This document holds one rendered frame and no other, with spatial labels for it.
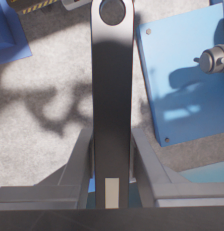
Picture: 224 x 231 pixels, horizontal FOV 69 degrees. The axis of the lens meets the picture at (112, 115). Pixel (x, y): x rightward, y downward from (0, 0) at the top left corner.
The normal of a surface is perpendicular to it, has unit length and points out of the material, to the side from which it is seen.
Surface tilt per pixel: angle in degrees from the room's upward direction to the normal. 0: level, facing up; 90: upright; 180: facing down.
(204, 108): 0
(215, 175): 90
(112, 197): 0
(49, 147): 0
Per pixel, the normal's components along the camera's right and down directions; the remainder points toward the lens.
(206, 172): -0.25, -0.93
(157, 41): 0.03, 0.28
